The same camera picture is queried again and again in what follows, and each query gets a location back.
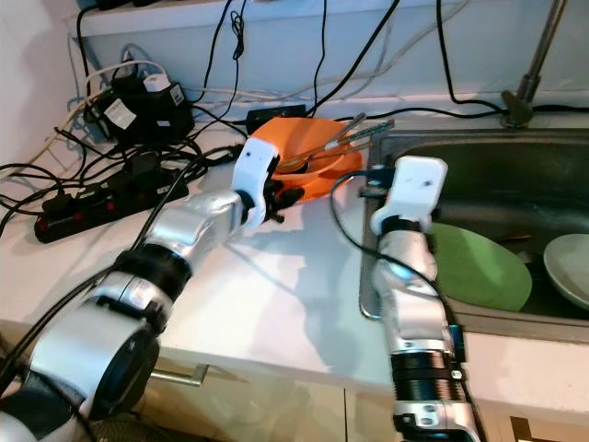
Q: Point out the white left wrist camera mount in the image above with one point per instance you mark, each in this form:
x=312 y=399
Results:
x=253 y=170

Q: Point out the black power adapter cluster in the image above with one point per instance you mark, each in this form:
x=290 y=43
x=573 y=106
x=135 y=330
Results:
x=147 y=110

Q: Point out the white bowl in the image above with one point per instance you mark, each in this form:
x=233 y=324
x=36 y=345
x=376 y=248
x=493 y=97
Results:
x=571 y=267

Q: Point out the black power strip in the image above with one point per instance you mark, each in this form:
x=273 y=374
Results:
x=92 y=210

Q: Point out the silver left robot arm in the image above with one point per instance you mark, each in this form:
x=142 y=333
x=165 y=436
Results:
x=83 y=345

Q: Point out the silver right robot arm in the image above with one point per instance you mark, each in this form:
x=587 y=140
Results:
x=409 y=304

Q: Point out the green plate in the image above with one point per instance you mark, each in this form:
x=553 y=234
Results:
x=479 y=267

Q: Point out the metal faucet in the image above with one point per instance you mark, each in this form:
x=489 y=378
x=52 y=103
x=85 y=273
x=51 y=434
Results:
x=520 y=101

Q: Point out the orange plastic bowl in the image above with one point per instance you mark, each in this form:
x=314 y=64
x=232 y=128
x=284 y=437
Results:
x=304 y=133

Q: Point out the stainless steel sink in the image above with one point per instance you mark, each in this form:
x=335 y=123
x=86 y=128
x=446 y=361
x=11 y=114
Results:
x=506 y=184

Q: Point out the metal spoon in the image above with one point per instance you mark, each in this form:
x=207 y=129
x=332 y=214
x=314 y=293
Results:
x=293 y=165

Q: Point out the metal fork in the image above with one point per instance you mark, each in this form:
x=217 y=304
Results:
x=373 y=129

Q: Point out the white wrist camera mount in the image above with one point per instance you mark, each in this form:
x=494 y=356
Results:
x=253 y=170
x=419 y=184

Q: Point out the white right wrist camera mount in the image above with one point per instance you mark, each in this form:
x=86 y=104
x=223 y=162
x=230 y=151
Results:
x=419 y=184

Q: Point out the cream kitchen cabinet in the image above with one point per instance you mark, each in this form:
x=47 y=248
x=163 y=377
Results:
x=285 y=410

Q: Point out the black power brick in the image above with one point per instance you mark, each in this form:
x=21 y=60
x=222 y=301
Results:
x=276 y=112

